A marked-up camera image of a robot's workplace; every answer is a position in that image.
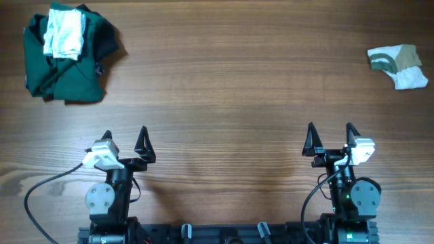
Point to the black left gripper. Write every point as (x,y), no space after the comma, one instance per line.
(140,164)

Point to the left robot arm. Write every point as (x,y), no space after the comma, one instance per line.
(109,202)

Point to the white tan green shirt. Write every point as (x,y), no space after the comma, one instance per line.
(401,63)

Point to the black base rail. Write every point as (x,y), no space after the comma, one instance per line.
(290,232)

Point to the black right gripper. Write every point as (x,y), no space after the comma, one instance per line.
(327,157)

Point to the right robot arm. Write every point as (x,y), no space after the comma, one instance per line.
(354,200)

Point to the light patterned folded cloth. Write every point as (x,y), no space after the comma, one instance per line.
(64,35)

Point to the dark green folded garment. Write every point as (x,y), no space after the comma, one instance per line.
(65,79)

